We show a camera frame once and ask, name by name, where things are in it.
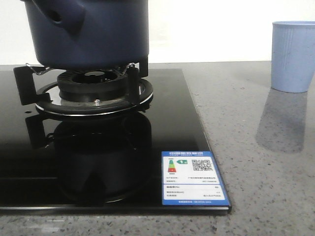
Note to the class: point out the black right burner pot support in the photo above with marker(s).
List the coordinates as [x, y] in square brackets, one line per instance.
[82, 93]

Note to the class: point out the dark blue pot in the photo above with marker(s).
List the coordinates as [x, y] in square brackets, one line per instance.
[88, 34]

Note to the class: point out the blue energy label sticker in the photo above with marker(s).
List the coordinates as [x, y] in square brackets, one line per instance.
[192, 178]

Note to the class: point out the black glass gas stove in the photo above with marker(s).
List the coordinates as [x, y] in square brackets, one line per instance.
[108, 165]

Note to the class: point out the light blue ribbed cup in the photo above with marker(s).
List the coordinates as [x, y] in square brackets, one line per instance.
[293, 56]

